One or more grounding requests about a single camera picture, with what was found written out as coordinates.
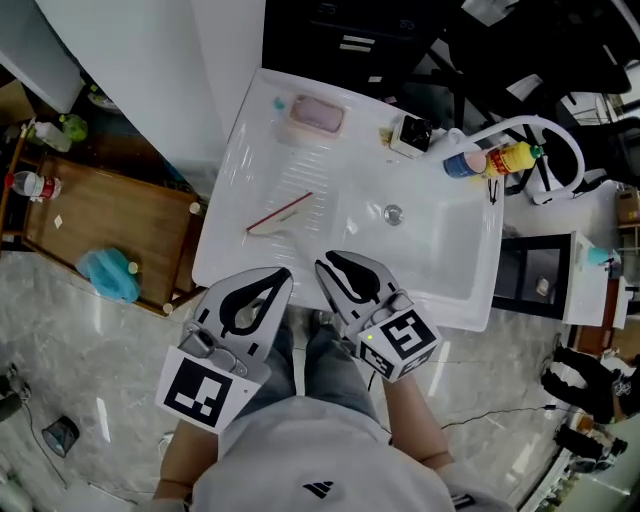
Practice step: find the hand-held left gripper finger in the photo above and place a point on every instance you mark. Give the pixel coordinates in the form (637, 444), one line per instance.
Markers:
(272, 325)
(212, 300)

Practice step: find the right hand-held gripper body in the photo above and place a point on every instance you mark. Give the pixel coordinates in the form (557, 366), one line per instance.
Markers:
(405, 337)

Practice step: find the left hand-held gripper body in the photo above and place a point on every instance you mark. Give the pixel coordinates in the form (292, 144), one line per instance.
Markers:
(200, 392)

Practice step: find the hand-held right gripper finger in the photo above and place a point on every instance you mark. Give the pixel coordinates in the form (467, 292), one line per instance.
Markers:
(337, 300)
(370, 280)

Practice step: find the red and beige squeegee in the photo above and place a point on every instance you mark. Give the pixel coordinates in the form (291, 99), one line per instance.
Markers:
(280, 217)

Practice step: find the person's left forearm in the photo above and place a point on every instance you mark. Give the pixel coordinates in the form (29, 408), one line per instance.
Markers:
(185, 460)

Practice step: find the person's right forearm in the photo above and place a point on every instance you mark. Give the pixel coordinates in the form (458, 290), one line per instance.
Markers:
(415, 425)

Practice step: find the white laundry sink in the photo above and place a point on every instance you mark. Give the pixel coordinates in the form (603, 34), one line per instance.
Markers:
(430, 250)

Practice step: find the person's blue jeans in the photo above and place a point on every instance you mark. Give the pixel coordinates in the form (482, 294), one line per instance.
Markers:
(335, 370)

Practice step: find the metal sink drain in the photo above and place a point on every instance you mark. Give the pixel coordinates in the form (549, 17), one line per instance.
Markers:
(394, 214)

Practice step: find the blue plastic bag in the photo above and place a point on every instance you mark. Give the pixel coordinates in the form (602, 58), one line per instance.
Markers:
(107, 275)

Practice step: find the wooden side table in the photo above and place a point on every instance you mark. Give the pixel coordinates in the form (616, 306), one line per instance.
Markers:
(115, 220)

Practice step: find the person's white shirt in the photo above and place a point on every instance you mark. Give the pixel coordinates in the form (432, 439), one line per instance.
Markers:
(320, 460)

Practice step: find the black mesh bin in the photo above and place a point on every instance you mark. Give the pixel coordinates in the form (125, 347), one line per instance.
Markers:
(60, 436)

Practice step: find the blue and pink bottle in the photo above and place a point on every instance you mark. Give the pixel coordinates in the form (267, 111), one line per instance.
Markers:
(462, 164)

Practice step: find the black and white box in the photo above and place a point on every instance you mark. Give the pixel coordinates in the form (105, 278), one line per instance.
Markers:
(412, 135)

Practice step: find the black clip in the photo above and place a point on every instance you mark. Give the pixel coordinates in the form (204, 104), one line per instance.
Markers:
(494, 192)

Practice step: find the pink soap dish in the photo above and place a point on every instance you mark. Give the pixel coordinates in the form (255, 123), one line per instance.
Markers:
(295, 132)

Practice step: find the pink soap bar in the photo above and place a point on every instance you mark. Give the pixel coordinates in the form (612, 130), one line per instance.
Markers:
(317, 114)

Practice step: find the black and white bag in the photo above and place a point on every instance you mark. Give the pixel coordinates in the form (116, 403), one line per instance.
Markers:
(585, 380)

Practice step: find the white small cabinet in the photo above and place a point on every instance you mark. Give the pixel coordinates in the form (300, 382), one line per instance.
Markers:
(585, 290)

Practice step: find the yellow bottle with green cap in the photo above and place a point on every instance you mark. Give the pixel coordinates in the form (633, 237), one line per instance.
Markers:
(512, 157)

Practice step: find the small teal item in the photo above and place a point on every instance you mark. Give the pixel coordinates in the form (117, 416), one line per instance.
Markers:
(278, 104)

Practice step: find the clear bottle with red label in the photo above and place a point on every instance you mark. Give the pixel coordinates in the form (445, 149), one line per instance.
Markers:
(35, 185)

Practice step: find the green round item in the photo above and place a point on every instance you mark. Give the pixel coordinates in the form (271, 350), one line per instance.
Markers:
(75, 127)

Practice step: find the white plastic bottle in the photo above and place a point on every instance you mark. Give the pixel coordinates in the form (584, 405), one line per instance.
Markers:
(52, 136)

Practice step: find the black cabinet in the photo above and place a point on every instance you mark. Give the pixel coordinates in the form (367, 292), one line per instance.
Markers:
(350, 35)

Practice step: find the black office chair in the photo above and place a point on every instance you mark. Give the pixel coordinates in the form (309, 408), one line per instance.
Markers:
(545, 55)

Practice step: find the white appliance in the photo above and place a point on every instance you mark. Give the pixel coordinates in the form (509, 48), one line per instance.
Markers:
(35, 45)

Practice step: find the black frame stand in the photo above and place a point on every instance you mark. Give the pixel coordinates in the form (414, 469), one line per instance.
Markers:
(530, 275)

